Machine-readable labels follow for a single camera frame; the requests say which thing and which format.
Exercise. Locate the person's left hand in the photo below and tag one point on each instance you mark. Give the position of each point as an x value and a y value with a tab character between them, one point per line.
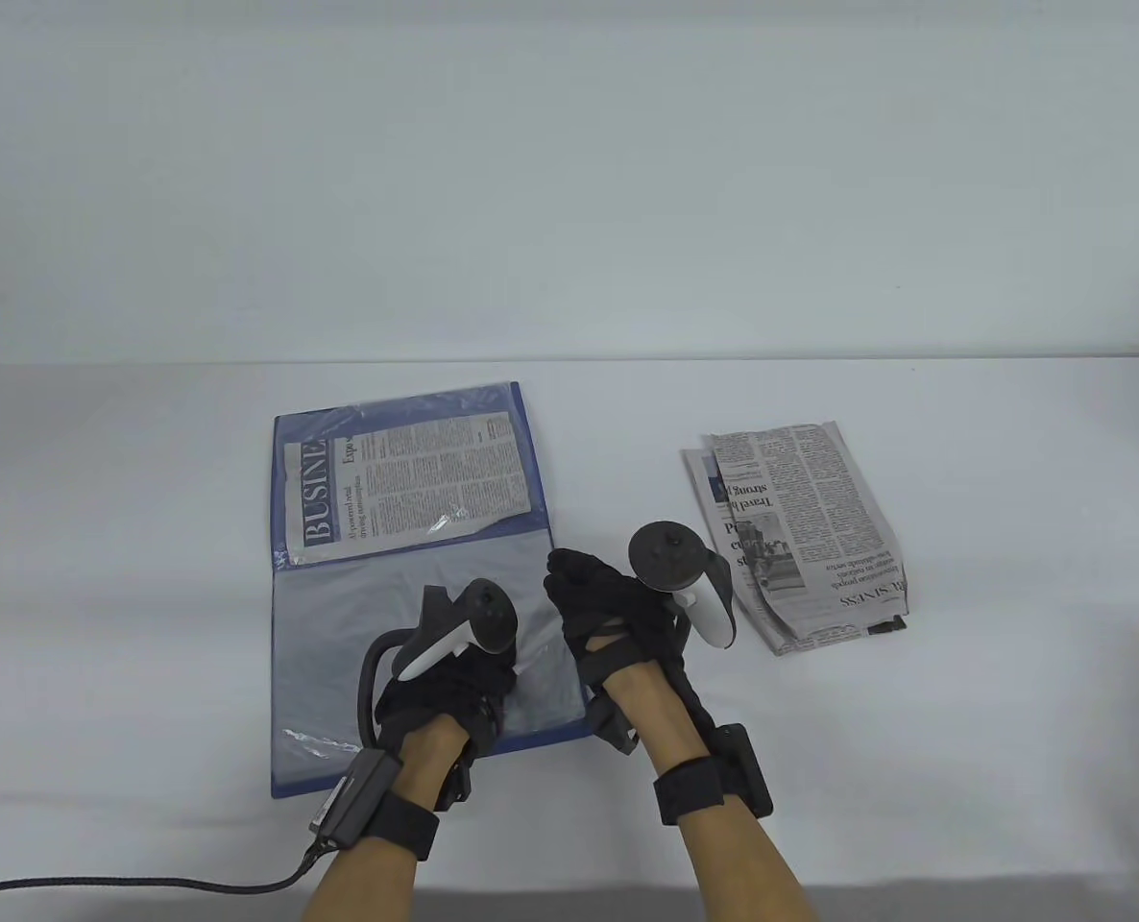
445	701

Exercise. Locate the person's right hand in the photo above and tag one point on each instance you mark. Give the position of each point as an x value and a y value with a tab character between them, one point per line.
617	634

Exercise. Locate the blue folder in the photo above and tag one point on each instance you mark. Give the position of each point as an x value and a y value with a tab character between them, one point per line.
339	624

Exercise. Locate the newspaper with bright blue masthead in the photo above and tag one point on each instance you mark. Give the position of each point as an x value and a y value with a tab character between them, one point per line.
696	480

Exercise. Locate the newspaper with dark header band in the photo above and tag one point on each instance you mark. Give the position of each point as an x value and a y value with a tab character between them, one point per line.
416	471

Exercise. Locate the newspaper with dense text columns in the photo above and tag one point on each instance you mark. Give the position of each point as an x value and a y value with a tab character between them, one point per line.
819	499

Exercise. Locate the person's left forearm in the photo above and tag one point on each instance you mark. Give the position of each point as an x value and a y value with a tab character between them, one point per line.
363	888

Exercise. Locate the person's right forearm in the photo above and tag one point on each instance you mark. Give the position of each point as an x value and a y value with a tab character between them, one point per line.
738	864

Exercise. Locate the white and black right controller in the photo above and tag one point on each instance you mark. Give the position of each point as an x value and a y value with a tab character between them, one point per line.
666	555

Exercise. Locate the white and black controller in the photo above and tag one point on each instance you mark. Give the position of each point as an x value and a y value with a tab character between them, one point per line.
488	615
666	555

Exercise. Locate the white and black left controller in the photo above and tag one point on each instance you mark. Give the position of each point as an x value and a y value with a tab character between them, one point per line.
488	615

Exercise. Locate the black left wrist camera band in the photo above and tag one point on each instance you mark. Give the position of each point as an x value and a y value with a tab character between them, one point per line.
406	826

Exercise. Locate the black wrist camera band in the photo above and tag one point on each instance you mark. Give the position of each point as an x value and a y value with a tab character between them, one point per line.
690	792
406	826

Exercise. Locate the black right wrist camera band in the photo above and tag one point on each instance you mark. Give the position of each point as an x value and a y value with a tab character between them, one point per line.
690	792

